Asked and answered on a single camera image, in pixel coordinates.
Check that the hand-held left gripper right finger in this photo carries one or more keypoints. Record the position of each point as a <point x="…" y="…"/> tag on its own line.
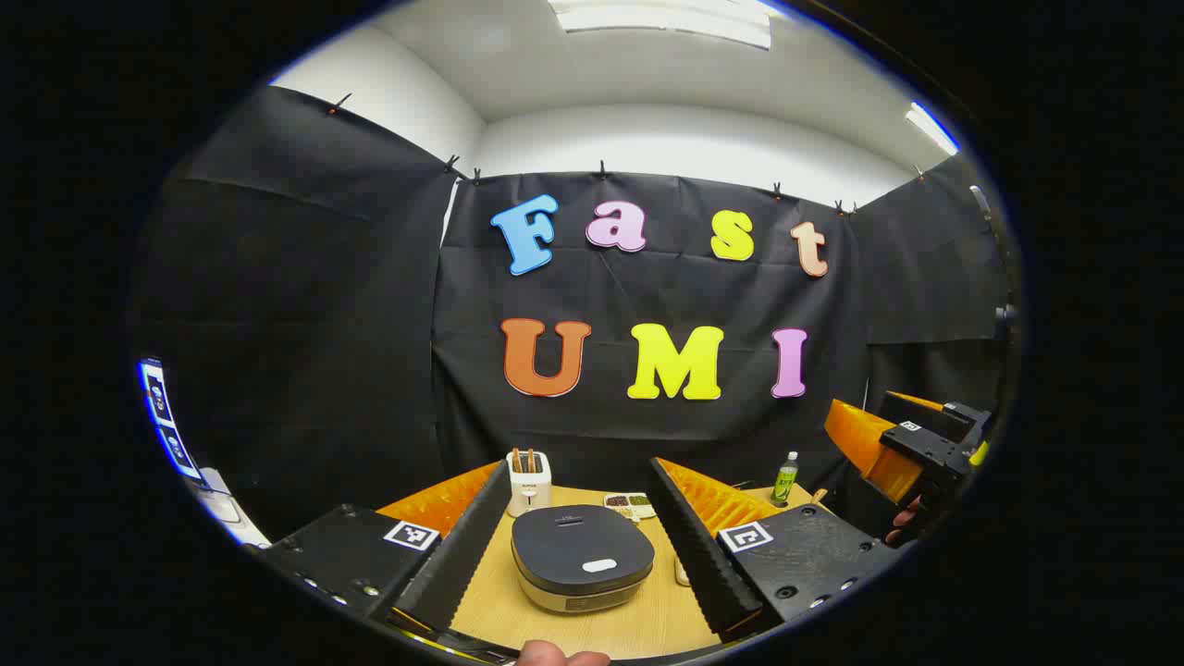
<point x="698" y="546"/>

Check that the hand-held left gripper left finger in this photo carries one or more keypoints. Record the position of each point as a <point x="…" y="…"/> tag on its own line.
<point x="467" y="546"/>

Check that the long ceiling light panel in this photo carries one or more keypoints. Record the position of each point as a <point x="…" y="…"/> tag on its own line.
<point x="666" y="20"/>

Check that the grey metal stand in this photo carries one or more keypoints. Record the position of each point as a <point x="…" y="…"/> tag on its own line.
<point x="994" y="250"/>

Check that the white side desk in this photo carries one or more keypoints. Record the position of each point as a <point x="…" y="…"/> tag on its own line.
<point x="227" y="513"/>

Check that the computer monitor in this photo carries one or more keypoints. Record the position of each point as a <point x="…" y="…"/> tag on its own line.
<point x="166" y="425"/>

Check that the green drink bottle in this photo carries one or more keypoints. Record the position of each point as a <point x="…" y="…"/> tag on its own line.
<point x="784" y="481"/>

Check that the white divided dish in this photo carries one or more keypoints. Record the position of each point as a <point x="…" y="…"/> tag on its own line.
<point x="629" y="502"/>

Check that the white toaster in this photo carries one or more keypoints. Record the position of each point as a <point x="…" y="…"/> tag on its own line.
<point x="529" y="492"/>

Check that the dark grey rice cooker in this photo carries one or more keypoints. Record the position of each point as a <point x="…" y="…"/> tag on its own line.
<point x="578" y="546"/>

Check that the black backdrop cloth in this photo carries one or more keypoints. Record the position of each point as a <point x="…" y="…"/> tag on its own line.
<point x="370" y="324"/>

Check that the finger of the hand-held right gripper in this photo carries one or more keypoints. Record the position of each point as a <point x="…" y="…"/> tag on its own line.
<point x="865" y="444"/>
<point x="962" y="416"/>

